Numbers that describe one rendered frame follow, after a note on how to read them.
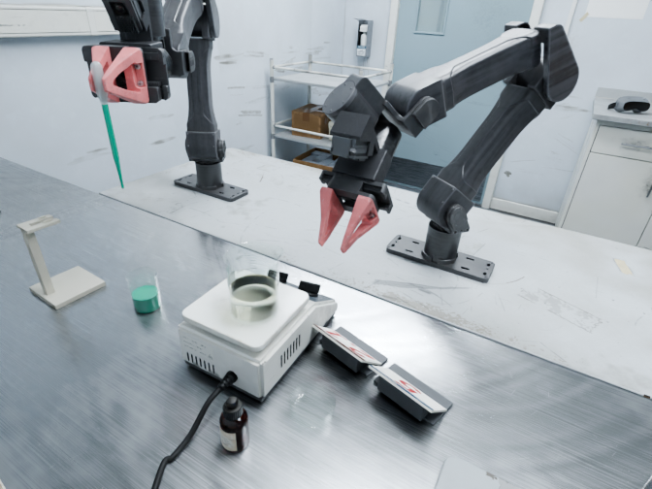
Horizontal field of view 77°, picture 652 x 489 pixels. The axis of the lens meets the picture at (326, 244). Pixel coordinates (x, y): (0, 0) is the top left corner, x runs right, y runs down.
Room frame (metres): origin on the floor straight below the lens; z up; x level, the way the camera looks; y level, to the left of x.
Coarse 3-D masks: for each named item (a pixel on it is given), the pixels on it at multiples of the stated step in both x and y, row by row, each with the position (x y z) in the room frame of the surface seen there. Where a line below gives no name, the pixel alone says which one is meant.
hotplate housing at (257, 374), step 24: (312, 312) 0.43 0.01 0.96; (192, 336) 0.37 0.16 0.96; (216, 336) 0.37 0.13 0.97; (288, 336) 0.38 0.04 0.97; (312, 336) 0.43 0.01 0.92; (192, 360) 0.37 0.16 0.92; (216, 360) 0.36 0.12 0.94; (240, 360) 0.34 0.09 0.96; (264, 360) 0.34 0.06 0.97; (288, 360) 0.38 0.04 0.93; (240, 384) 0.34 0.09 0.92; (264, 384) 0.33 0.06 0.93
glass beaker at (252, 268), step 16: (224, 256) 0.39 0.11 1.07; (240, 256) 0.42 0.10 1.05; (256, 256) 0.43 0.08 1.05; (272, 256) 0.42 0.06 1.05; (240, 272) 0.37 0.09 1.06; (256, 272) 0.37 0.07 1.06; (272, 272) 0.38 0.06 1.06; (240, 288) 0.37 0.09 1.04; (256, 288) 0.37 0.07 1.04; (272, 288) 0.38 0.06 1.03; (240, 304) 0.37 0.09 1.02; (256, 304) 0.37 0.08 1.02; (272, 304) 0.38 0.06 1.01; (240, 320) 0.37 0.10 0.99; (256, 320) 0.37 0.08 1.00
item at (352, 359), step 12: (312, 324) 0.43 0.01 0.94; (324, 336) 0.42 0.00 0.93; (348, 336) 0.45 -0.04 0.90; (324, 348) 0.42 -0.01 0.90; (336, 348) 0.41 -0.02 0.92; (360, 348) 0.43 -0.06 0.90; (372, 348) 0.43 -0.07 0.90; (348, 360) 0.39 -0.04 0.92; (360, 360) 0.37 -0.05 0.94; (384, 360) 0.41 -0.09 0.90; (360, 372) 0.39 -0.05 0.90; (372, 372) 0.39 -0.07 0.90
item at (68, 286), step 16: (32, 224) 0.52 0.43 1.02; (48, 224) 0.52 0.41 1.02; (32, 240) 0.51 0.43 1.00; (32, 256) 0.51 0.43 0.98; (48, 272) 0.51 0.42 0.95; (64, 272) 0.57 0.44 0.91; (80, 272) 0.57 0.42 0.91; (32, 288) 0.52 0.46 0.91; (48, 288) 0.51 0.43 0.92; (64, 288) 0.52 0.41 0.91; (80, 288) 0.53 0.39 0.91; (96, 288) 0.53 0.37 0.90; (64, 304) 0.49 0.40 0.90
